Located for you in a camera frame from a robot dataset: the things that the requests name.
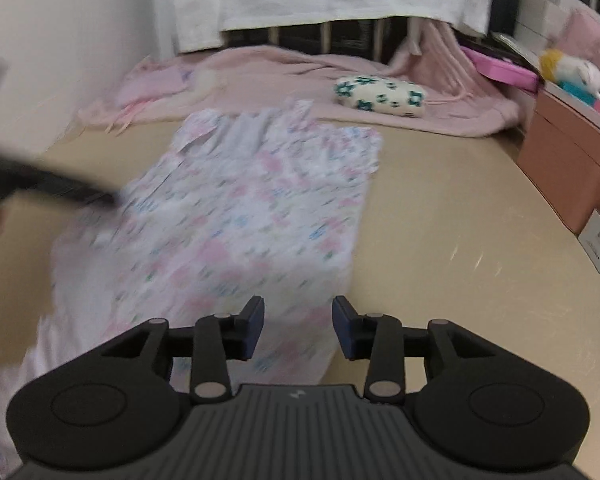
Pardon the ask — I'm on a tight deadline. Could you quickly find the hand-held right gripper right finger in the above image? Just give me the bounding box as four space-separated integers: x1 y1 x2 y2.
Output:
332 295 501 403

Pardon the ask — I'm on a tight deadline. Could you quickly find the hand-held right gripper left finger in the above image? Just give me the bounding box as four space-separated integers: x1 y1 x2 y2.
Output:
100 295 266 403

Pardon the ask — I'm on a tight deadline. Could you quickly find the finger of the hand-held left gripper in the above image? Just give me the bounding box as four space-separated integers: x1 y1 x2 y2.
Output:
0 147 123 211

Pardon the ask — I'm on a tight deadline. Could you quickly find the pink floral white dress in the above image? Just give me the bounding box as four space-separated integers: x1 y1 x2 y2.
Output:
0 97 383 476

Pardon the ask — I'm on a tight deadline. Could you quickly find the plain pink garment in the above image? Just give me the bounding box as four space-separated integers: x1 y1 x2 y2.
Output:
112 57 196 111

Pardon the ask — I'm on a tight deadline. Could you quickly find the green floral folded cloth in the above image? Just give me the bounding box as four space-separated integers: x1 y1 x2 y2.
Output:
334 75 427 118

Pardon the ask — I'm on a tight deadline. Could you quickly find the pink fleece blanket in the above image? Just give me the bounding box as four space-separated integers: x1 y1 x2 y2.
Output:
77 20 523 138

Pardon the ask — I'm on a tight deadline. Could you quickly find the brown pink storage box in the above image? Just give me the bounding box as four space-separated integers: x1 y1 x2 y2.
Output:
517 82 600 236

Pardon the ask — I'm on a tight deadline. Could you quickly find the pink flat case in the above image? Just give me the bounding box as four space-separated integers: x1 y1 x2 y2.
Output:
462 45 538 92

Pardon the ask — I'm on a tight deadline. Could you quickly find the open magazine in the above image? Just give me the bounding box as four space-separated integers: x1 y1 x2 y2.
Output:
490 30 546 68

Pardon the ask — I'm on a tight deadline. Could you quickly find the yellow white plush toy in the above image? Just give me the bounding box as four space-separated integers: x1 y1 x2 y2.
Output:
539 49 600 101

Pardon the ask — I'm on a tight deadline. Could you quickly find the stack of white boxes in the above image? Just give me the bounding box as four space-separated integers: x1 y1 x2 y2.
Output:
515 0 596 53

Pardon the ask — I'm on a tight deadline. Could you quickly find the pink bag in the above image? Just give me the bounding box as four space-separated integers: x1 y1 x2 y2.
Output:
555 7 600 61

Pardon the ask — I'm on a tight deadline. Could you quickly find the white hanging strap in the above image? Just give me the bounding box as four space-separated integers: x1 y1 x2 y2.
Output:
405 17 426 56

